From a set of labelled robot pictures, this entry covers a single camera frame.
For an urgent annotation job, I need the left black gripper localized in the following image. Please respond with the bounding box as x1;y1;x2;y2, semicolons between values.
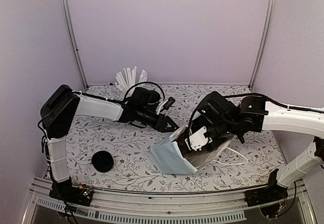
136;107;180;133

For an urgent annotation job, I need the light blue paper bag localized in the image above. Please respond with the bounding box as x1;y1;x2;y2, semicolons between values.
146;125;249;175

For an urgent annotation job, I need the stack of black lids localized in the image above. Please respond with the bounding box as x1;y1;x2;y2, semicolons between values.
91;151;114;173

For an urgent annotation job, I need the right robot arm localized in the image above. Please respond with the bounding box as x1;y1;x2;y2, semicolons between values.
185;92;323;202

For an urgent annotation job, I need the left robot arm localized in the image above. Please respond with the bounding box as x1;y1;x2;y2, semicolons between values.
37;83;178;201

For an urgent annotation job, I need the bundle of wrapped straws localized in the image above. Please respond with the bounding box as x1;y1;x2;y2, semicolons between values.
115;66;148;92

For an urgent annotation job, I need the floral table mat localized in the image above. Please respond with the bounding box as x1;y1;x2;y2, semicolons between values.
49;83;288;194

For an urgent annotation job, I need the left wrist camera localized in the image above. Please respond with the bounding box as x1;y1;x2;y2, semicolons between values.
156;97;175;115

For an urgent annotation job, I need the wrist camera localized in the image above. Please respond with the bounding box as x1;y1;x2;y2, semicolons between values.
185;126;212;151
156;97;175;115

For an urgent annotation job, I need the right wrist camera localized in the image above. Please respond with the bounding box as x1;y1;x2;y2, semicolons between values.
185;126;212;151

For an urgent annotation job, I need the front aluminium rail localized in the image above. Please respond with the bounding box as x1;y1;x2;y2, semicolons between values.
23;180;316;223

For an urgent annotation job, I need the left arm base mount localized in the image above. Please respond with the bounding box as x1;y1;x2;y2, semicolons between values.
49;183;93;207

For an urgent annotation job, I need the right aluminium frame post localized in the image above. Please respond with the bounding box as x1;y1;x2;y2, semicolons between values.
249;0;276;91

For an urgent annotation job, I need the aluminium frame post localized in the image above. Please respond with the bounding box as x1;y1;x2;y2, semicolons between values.
60;0;89;89
249;0;276;91

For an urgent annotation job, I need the left aluminium frame post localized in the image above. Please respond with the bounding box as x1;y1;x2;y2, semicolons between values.
60;0;89;89

